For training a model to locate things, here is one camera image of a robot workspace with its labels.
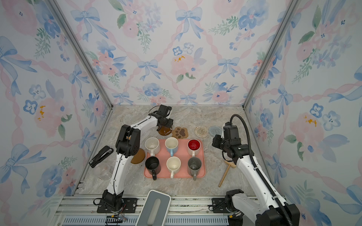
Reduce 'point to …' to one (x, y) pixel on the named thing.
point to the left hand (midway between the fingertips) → (170, 121)
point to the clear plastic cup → (103, 172)
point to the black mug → (152, 165)
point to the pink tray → (147, 175)
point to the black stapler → (102, 153)
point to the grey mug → (194, 166)
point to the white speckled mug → (152, 146)
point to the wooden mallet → (233, 165)
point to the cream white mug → (173, 164)
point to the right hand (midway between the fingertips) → (215, 138)
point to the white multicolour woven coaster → (201, 132)
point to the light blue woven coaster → (214, 130)
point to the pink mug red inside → (193, 147)
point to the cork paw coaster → (180, 133)
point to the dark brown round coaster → (165, 130)
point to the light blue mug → (171, 144)
